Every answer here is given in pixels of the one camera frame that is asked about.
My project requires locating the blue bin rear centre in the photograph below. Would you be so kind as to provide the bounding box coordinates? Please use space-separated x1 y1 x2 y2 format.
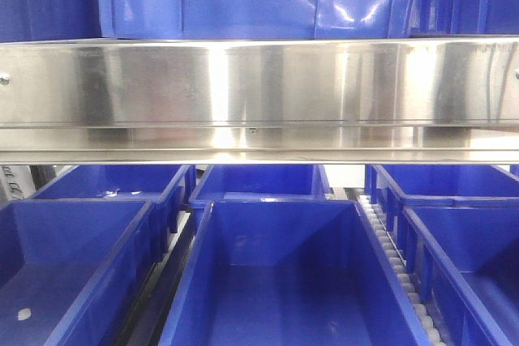
189 164 332 224

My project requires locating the blue bin rear left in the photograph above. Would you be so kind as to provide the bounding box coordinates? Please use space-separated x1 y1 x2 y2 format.
31 164 196 262

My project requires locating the blue bin lower centre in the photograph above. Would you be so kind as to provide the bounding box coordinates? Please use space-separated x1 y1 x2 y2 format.
160 201 429 345

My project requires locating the blue bin rear right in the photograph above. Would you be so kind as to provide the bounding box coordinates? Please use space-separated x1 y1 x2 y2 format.
365 164 518 250

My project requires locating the blue bin lower left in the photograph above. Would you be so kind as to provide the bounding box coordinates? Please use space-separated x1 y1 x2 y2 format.
1 200 152 345

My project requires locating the blue bin lower right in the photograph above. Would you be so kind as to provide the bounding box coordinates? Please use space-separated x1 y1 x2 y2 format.
402 207 518 345

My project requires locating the white roller track rail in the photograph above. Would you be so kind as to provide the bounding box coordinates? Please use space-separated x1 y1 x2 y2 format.
357 194 444 345

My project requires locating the stainless steel shelf front rail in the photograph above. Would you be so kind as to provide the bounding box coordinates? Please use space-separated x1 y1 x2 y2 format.
1 36 518 164

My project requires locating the left rail screw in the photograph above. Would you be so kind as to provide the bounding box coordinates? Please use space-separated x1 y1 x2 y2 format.
0 74 11 86

